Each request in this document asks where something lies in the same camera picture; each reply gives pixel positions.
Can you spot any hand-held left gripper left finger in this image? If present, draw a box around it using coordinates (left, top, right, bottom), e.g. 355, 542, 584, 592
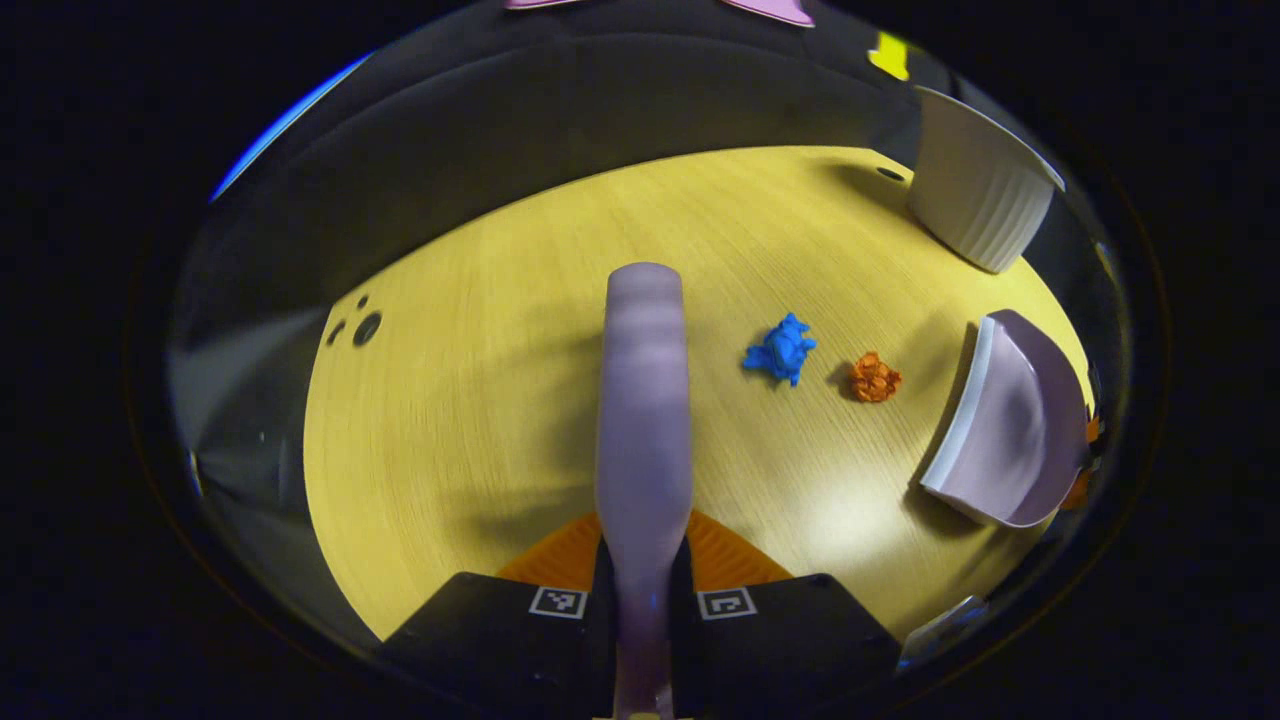
378, 512, 618, 720

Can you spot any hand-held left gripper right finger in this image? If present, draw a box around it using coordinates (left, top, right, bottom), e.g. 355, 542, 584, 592
668, 508, 903, 720

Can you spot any pale pink dustpan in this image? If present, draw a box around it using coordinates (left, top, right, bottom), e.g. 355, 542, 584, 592
918, 309, 1093, 529

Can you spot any orange paper scrap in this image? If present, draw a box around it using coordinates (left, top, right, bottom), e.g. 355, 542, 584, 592
850, 351, 902, 404

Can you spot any grey ribbed garbage bin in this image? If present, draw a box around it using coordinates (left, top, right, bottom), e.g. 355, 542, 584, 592
908, 85, 1066, 274

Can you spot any pale pink small broom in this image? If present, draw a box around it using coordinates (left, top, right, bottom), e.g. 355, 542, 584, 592
595, 262, 694, 720

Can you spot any blue paper scrap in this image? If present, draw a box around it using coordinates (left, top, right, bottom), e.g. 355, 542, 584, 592
742, 312, 818, 387

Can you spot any black backdrop cloth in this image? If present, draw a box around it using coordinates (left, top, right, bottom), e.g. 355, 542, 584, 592
168, 0, 1136, 641

